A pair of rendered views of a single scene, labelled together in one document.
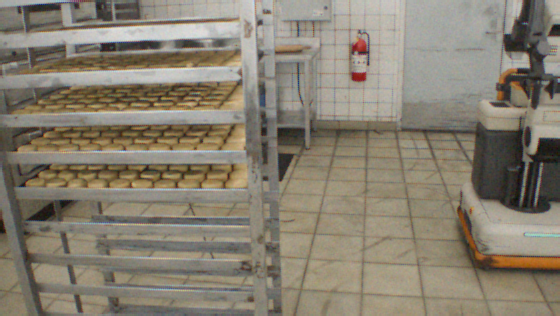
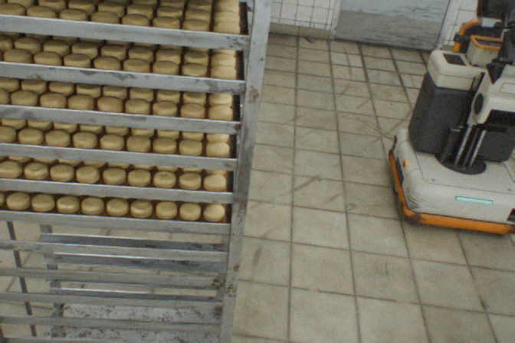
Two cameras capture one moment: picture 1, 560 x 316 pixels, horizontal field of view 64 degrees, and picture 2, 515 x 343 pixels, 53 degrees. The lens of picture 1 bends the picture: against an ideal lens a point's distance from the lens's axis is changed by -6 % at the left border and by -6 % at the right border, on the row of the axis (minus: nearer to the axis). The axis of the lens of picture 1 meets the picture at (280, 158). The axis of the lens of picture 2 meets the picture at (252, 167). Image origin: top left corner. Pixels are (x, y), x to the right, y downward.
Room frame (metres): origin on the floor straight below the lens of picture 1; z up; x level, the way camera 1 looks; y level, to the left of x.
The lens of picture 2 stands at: (0.09, 0.19, 1.76)
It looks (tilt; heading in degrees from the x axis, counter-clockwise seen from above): 34 degrees down; 350
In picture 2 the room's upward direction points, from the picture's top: 7 degrees clockwise
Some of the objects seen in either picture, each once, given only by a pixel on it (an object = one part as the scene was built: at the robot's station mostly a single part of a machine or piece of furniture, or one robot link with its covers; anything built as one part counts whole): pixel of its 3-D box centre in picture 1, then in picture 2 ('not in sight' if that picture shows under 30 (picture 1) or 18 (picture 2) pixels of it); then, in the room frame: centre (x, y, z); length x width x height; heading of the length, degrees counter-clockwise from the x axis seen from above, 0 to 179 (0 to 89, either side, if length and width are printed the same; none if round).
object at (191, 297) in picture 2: not in sight; (137, 297); (1.41, 0.33, 0.24); 0.64 x 0.03 x 0.03; 86
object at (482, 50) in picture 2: (532, 95); (492, 53); (2.46, -1.39, 0.87); 0.23 x 0.15 x 0.11; 79
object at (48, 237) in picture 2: (186, 269); (136, 243); (1.41, 0.33, 0.51); 0.64 x 0.03 x 0.03; 86
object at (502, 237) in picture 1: (521, 222); (453, 178); (2.35, -1.37, 0.16); 0.67 x 0.64 x 0.25; 169
